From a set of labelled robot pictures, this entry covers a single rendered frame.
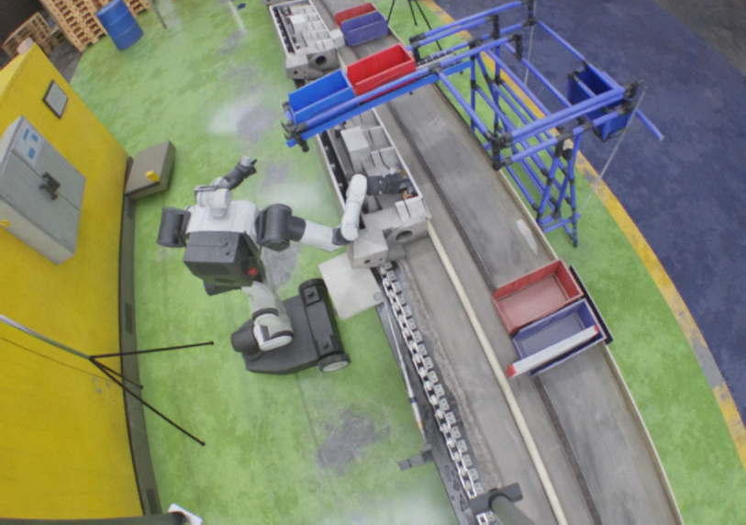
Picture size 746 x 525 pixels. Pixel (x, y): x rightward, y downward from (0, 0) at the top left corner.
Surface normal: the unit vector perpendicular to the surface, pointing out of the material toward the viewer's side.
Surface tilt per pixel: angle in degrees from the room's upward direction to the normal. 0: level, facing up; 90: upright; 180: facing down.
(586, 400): 0
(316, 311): 0
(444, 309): 0
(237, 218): 11
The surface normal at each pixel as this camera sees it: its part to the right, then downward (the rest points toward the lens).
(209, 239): 0.00, -0.53
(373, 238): 0.31, -0.31
